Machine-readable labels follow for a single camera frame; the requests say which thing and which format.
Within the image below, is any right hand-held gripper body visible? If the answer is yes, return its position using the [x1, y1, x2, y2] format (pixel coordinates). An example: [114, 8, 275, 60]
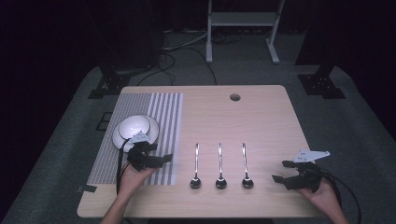
[283, 149, 332, 193]

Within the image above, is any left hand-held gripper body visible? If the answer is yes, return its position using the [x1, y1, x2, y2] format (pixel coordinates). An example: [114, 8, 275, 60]
[126, 130, 159, 173]

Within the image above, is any person's left hand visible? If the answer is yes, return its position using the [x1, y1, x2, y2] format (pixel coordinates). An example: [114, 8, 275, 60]
[119, 161, 157, 200]

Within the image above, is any person's right hand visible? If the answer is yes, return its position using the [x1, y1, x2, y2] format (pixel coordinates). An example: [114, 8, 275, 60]
[297, 177, 341, 217]

